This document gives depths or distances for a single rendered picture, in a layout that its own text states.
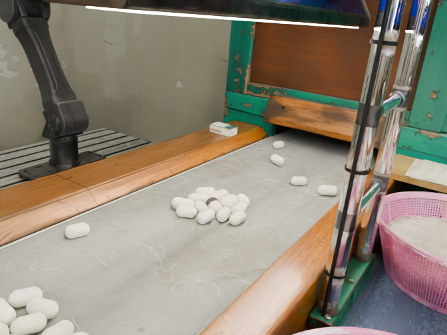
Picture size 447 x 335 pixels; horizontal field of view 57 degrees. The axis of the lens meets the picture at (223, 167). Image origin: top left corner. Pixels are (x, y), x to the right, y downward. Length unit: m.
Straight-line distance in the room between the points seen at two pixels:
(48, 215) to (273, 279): 0.34
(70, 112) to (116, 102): 1.71
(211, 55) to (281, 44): 1.09
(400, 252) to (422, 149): 0.41
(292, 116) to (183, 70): 1.32
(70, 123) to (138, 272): 0.51
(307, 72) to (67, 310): 0.80
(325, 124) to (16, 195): 0.67
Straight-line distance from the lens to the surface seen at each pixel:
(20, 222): 0.62
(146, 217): 0.65
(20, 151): 1.17
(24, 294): 0.48
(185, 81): 2.27
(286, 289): 0.47
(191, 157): 0.86
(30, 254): 0.58
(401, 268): 0.67
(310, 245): 0.56
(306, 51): 1.07
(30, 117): 2.90
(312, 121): 1.01
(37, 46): 1.00
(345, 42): 1.04
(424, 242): 0.72
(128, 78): 2.56
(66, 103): 0.97
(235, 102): 1.16
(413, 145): 1.01
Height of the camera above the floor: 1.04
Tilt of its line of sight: 21 degrees down
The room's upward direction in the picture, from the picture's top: 5 degrees clockwise
